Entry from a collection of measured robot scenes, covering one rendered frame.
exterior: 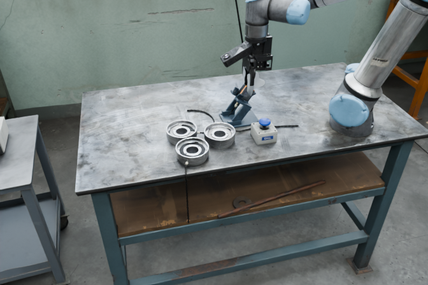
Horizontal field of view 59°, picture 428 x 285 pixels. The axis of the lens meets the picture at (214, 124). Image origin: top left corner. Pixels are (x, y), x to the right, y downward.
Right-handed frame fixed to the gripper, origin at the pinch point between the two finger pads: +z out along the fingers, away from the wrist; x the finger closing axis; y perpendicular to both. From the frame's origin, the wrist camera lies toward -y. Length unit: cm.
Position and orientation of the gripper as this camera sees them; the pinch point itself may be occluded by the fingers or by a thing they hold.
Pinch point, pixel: (246, 90)
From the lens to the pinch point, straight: 134.3
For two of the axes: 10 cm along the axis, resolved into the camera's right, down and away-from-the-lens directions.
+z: 0.0, 8.3, 5.6
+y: 9.6, -1.5, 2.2
